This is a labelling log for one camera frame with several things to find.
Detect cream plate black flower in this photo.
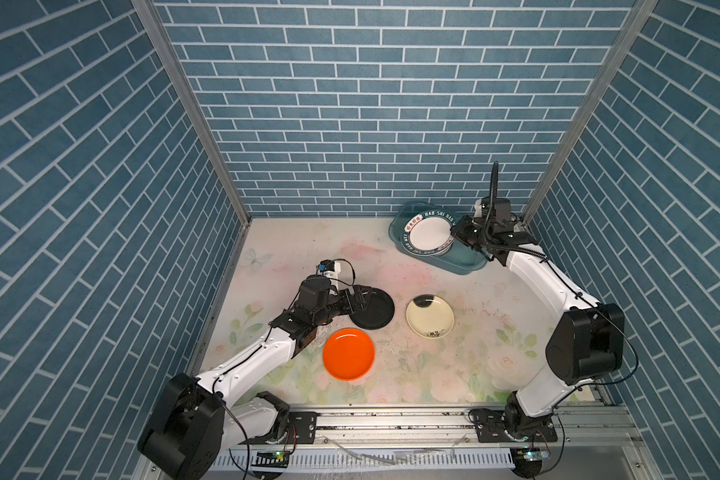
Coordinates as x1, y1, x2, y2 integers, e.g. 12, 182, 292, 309
405, 294, 455, 339

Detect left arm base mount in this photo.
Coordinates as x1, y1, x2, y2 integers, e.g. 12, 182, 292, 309
251, 411, 318, 447

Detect orange round plate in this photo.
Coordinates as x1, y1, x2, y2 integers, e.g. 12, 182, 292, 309
322, 328, 375, 382

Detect translucent teal plastic bin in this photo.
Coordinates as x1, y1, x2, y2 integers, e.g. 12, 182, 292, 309
388, 201, 488, 275

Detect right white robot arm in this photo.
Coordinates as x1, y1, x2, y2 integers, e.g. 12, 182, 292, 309
451, 197, 625, 440

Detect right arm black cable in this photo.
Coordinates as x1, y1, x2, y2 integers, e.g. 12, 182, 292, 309
482, 160, 640, 385

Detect black round plate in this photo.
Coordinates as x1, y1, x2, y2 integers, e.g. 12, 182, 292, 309
349, 288, 395, 330

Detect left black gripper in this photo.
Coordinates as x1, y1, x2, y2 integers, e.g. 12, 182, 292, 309
312, 285, 373, 329

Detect green rim HAO SHI plate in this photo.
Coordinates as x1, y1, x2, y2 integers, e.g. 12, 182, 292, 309
401, 209, 455, 257

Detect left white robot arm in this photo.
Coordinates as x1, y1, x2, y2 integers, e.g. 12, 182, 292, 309
137, 275, 384, 479

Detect aluminium front rail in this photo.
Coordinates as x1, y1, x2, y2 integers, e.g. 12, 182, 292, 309
131, 403, 637, 480

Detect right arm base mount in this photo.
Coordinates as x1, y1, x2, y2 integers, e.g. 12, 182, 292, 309
467, 406, 558, 443

